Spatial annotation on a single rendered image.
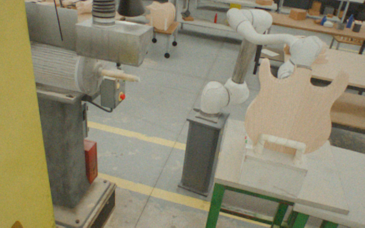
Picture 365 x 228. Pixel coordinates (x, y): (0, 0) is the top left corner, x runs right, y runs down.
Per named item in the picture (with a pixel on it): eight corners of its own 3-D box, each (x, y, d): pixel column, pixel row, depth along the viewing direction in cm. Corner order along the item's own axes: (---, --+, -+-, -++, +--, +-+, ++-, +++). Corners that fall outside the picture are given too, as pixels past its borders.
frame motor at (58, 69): (18, 88, 162) (10, 40, 150) (49, 70, 185) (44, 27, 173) (87, 104, 155) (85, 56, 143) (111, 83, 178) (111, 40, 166)
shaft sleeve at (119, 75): (104, 68, 159) (105, 73, 162) (101, 71, 157) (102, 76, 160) (136, 74, 156) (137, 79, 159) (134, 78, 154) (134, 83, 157)
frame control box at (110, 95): (76, 113, 194) (73, 75, 182) (93, 98, 213) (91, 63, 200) (112, 121, 190) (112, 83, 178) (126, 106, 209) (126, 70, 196)
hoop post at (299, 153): (292, 164, 133) (298, 147, 128) (291, 160, 135) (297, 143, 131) (300, 166, 132) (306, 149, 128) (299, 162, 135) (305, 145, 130)
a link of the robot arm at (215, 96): (195, 105, 242) (199, 80, 232) (215, 102, 250) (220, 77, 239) (206, 115, 230) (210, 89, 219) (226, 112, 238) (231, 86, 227)
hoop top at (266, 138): (257, 141, 132) (259, 135, 131) (257, 137, 135) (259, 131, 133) (305, 152, 128) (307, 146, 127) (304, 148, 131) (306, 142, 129)
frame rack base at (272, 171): (237, 184, 143) (245, 155, 135) (240, 164, 156) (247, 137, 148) (297, 199, 139) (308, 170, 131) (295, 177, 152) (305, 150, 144)
